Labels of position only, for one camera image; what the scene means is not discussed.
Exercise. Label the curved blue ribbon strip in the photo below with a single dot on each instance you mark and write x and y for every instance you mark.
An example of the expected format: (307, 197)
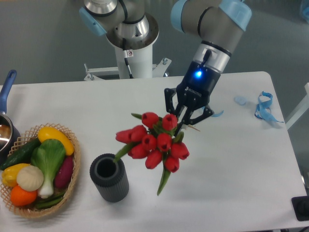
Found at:
(218, 114)

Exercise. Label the red tulip bouquet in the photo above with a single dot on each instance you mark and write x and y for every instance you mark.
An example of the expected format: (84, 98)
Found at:
(157, 141)

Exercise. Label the purple sweet potato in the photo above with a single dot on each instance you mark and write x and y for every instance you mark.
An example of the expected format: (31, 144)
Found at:
(64, 174)

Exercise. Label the orange fruit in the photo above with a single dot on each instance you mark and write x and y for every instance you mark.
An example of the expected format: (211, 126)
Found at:
(21, 197)

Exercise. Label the white metal base frame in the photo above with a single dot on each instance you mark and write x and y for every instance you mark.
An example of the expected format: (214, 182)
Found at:
(109, 73)

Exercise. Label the blue object top right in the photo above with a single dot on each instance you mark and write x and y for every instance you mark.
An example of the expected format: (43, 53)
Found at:
(304, 10)

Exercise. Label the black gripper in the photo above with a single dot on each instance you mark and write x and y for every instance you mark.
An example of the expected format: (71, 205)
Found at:
(194, 93)

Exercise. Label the blue handled saucepan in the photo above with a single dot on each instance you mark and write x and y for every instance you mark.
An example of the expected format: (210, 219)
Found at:
(8, 132)

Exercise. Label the black device at edge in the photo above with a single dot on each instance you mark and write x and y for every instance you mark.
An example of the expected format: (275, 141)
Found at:
(301, 207)

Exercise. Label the tangled blue ribbon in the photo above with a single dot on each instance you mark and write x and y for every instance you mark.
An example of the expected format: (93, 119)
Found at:
(263, 111)

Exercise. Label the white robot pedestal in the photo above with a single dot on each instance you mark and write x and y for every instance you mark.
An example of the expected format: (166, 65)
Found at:
(138, 62)

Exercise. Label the yellow bell pepper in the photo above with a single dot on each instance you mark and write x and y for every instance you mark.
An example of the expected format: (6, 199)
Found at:
(9, 175)

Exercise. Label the woven bamboo basket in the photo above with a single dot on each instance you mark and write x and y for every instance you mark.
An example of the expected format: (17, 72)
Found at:
(33, 212)

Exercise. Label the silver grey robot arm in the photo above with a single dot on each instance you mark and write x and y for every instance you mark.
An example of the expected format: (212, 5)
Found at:
(132, 32)

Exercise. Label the green bean pods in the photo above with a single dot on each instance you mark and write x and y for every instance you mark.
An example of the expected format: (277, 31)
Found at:
(49, 202)

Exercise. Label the cream steamed bun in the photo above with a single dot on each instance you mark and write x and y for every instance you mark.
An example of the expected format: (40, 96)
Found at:
(30, 178)

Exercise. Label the dark grey ribbed vase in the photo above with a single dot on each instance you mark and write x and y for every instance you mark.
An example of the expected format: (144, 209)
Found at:
(109, 177)

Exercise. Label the green cucumber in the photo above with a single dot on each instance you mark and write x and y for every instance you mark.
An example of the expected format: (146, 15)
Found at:
(22, 154)

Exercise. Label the green bok choy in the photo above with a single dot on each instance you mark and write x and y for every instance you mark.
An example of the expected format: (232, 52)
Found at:
(48, 157)

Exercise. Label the white frame at right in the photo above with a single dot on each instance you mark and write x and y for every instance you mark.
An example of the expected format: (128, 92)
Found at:
(299, 110)

